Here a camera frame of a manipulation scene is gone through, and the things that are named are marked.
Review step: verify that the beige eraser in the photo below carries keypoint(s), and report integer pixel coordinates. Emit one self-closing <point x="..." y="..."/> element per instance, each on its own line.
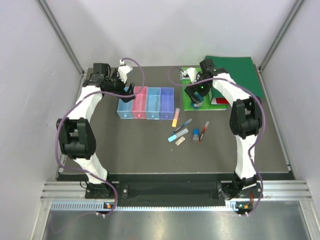
<point x="180" y="140"/>

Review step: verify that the light blue highlighter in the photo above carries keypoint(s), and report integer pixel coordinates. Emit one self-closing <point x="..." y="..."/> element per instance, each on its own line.
<point x="178" y="135"/>

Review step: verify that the blue slime jar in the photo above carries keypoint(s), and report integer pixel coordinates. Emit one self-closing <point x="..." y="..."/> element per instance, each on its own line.
<point x="196" y="104"/>

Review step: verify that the red folder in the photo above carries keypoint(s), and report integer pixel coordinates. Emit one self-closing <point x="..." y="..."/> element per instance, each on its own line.
<point x="221" y="101"/>

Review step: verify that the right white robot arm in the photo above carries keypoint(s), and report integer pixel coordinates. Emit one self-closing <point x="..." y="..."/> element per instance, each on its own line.
<point x="245" y="121"/>

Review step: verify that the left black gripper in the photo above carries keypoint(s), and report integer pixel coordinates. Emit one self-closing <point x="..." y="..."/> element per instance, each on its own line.
<point x="115" y="76"/>

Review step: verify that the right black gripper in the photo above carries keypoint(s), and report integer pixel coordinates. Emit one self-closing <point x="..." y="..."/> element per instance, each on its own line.
<point x="191" y="89"/>

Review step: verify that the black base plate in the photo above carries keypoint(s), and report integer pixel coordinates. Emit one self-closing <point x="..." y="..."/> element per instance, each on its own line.
<point x="209" y="190"/>

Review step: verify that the purple drawer box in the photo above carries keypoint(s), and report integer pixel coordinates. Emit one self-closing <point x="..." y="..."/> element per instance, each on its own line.
<point x="167" y="103"/>

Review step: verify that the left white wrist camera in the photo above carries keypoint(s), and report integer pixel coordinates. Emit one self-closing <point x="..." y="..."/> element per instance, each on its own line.
<point x="123" y="70"/>

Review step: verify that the aluminium front rail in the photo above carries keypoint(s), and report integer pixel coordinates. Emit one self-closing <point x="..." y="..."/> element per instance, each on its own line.
<point x="273" y="190"/>

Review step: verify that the red pen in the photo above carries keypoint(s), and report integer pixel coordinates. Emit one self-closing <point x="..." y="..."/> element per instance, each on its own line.
<point x="203" y="131"/>

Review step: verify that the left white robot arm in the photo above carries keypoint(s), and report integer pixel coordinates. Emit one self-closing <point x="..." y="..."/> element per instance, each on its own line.
<point x="76" y="138"/>

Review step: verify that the grey slotted cable duct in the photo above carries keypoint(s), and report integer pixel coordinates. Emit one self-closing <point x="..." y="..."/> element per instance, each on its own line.
<point x="105" y="206"/>

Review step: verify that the dark blue pen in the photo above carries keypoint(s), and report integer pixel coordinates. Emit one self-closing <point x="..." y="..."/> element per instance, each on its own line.
<point x="182" y="126"/>

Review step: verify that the grey blue glue stick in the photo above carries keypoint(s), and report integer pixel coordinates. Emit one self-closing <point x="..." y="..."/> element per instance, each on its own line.
<point x="196" y="135"/>

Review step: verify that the orange highlighter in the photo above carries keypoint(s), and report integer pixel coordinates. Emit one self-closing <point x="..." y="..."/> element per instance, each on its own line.
<point x="175" y="117"/>

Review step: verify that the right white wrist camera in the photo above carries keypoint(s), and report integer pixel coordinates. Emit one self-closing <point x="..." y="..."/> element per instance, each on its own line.
<point x="190" y="73"/>

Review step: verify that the pink drawer box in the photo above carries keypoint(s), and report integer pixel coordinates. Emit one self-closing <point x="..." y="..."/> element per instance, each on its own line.
<point x="139" y="103"/>

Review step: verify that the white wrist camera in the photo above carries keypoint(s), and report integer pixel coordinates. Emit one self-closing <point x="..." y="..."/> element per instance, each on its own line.
<point x="190" y="73"/>
<point x="123" y="70"/>

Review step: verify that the light green folder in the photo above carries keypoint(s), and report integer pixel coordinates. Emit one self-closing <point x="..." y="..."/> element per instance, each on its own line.
<point x="209" y="103"/>

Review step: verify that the dark green binder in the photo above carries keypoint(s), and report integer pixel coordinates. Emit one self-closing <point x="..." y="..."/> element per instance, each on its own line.
<point x="242" y="70"/>

